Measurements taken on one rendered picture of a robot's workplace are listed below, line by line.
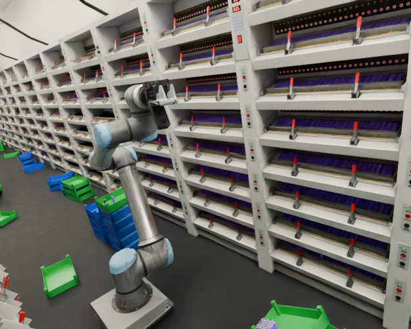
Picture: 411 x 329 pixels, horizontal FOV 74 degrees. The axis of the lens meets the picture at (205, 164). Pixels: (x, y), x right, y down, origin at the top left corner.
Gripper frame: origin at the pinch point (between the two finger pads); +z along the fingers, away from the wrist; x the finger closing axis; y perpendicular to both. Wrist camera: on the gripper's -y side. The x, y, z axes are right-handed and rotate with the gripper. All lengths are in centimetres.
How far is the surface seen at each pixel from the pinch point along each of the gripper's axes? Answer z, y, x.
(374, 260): 21, -83, 77
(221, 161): -59, -45, 53
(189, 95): -78, -4, 47
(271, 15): -15, 26, 57
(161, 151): -119, -44, 37
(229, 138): -48, -29, 53
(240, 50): -32, 16, 53
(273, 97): -21, -7, 61
